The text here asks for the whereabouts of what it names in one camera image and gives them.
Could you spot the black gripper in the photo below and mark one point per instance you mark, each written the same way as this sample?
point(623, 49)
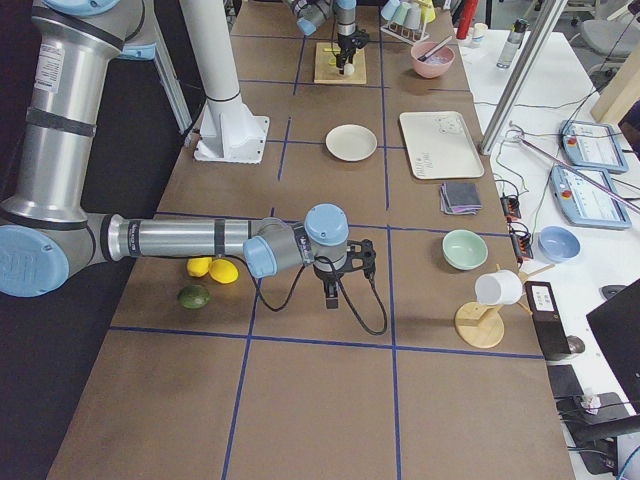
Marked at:
point(345, 39)
point(327, 275)

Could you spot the cream round plate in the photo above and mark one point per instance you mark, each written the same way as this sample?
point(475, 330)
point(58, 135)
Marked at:
point(351, 142)

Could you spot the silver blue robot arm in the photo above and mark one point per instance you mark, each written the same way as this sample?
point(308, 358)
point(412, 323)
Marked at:
point(310, 15)
point(47, 235)

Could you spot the white bear tray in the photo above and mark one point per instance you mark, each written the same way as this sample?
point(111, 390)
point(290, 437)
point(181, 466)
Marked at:
point(440, 146)

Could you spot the cup rack with cups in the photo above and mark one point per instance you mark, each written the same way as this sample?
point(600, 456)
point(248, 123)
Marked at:
point(407, 21)

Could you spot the pink bowl with ice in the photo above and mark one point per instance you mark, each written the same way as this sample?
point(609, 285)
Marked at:
point(436, 65)

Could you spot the metal black-tipped stirrer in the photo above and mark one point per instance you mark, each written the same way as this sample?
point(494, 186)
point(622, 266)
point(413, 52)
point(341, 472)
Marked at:
point(434, 49)

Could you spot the yellow lemon lower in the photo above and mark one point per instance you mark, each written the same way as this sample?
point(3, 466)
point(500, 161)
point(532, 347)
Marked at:
point(223, 271)

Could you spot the yellow lemon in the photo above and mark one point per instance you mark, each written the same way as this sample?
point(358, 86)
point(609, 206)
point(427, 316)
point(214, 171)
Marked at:
point(223, 271)
point(198, 267)

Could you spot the red bottle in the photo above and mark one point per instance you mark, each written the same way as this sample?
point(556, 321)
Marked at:
point(469, 8)

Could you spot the yellow lemon upper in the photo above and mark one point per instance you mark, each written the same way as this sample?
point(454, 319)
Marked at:
point(198, 267)

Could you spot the dark green lime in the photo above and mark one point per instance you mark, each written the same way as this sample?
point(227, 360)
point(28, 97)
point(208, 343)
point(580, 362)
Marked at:
point(194, 297)

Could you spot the white paper cup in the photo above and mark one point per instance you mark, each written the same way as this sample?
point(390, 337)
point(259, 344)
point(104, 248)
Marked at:
point(478, 34)

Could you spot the mint green bowl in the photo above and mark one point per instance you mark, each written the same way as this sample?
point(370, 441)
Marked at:
point(464, 249)

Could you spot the wooden mug stand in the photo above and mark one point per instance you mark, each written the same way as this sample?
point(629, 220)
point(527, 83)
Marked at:
point(481, 325)

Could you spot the grey purple folded cloths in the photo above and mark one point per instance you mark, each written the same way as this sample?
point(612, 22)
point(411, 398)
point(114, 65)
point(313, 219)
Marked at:
point(459, 198)

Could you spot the clear water bottle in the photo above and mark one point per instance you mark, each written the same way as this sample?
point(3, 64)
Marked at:
point(512, 44)

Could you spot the white mug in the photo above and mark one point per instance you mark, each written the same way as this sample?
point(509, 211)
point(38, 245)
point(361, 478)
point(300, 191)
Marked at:
point(502, 287)

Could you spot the orange black electronics strip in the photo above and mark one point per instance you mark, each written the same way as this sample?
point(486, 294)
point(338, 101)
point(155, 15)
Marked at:
point(519, 233)

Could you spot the black box device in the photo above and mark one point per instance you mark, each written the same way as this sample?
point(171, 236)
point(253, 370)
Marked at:
point(546, 319)

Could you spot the blue bowl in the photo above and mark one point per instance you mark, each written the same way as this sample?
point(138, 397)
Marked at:
point(558, 244)

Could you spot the far teach pendant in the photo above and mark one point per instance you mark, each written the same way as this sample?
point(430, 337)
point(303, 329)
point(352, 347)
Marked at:
point(589, 144)

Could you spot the teach pendant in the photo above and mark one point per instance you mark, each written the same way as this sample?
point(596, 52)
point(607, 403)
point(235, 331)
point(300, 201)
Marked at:
point(589, 144)
point(585, 205)

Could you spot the near teach pendant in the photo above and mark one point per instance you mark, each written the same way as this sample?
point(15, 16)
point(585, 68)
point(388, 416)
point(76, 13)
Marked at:
point(585, 205)

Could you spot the black monitor corner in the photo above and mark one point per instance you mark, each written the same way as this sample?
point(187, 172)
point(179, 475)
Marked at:
point(615, 326)

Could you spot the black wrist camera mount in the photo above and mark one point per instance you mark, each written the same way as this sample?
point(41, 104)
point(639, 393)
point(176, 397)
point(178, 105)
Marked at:
point(361, 256)

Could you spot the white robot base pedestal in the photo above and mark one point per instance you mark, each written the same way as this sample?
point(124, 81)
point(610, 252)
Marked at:
point(229, 131)

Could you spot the aluminium frame post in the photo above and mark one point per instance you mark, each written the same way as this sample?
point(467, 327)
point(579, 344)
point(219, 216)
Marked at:
point(545, 24)

